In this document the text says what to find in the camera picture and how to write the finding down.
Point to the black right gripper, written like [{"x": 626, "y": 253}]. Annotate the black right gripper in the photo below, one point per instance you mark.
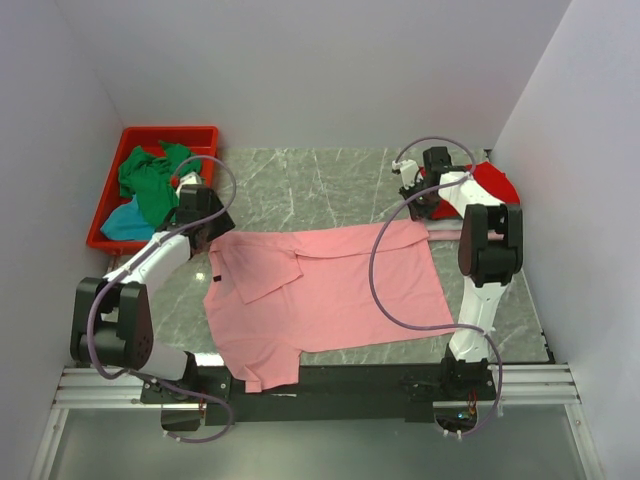
[{"x": 417, "y": 212}]

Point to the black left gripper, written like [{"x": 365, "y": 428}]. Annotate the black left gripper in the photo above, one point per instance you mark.
[{"x": 223, "y": 224}]

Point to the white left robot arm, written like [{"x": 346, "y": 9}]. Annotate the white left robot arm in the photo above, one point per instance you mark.
[{"x": 112, "y": 322}]

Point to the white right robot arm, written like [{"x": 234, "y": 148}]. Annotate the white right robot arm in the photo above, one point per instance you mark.
[{"x": 490, "y": 251}]

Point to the green t shirt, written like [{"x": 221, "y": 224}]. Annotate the green t shirt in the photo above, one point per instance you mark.
[{"x": 148, "y": 178}]

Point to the red plastic bin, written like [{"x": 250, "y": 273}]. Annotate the red plastic bin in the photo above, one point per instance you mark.
[{"x": 201, "y": 140}]

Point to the blue t shirt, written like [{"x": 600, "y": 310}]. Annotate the blue t shirt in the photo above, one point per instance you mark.
[{"x": 127, "y": 224}]

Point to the folded red t shirt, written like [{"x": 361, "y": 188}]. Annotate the folded red t shirt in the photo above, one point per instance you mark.
[{"x": 493, "y": 180}]

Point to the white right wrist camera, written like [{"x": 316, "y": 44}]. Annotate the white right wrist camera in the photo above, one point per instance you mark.
[{"x": 409, "y": 172}]

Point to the aluminium frame rail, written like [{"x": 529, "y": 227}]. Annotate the aluminium frame rail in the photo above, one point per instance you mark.
[{"x": 97, "y": 430}]

